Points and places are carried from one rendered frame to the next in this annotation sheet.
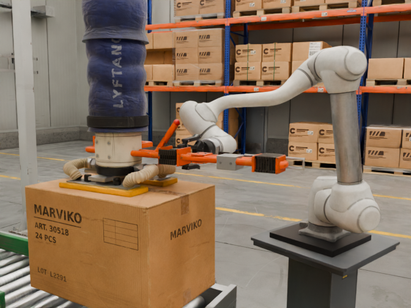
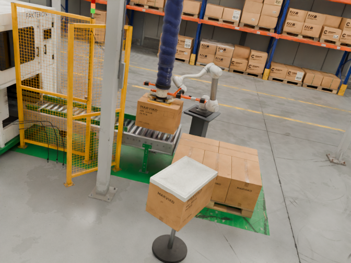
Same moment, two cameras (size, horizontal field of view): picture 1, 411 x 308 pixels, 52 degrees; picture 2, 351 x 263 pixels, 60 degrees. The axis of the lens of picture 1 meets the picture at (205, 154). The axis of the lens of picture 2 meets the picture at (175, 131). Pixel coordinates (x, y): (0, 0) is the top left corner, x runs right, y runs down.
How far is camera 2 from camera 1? 324 cm
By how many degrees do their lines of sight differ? 28
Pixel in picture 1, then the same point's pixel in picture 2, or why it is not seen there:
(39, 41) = not seen: outside the picture
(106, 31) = (167, 66)
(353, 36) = not seen: outside the picture
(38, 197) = (142, 104)
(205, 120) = (180, 82)
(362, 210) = (215, 107)
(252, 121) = (136, 25)
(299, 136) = not seen: hidden behind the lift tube
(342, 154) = (212, 93)
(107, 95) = (165, 81)
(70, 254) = (151, 118)
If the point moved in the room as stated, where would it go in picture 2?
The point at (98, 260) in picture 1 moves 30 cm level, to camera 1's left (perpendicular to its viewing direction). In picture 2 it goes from (161, 120) to (140, 119)
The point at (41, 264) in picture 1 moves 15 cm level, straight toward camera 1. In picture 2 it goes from (140, 120) to (146, 124)
